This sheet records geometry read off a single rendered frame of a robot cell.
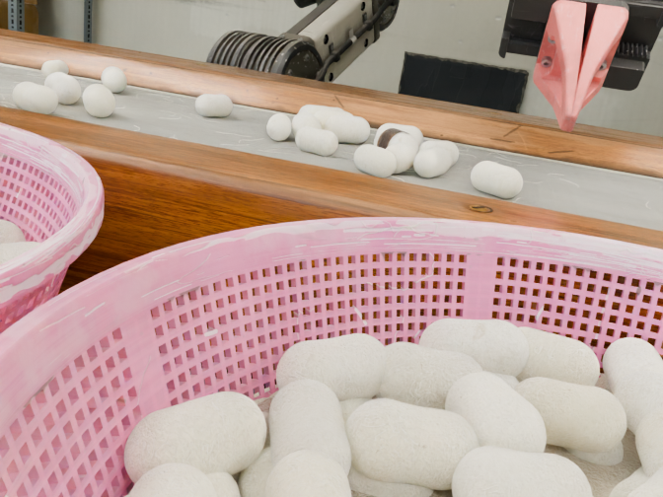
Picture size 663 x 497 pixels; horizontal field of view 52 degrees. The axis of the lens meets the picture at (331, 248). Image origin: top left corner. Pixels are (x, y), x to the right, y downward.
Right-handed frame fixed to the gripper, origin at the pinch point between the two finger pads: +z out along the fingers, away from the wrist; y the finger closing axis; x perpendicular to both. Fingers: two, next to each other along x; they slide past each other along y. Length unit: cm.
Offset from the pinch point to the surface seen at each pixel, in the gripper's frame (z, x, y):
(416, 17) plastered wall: -167, 130, -36
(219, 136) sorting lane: 3.8, 3.7, -22.9
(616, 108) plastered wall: -148, 141, 37
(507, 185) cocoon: 6.2, 0.4, -3.0
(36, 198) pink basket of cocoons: 20.8, -12.0, -20.8
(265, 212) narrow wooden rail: 18.2, -10.2, -12.7
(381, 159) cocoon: 6.3, -0.2, -10.6
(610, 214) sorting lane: 5.2, 2.5, 3.5
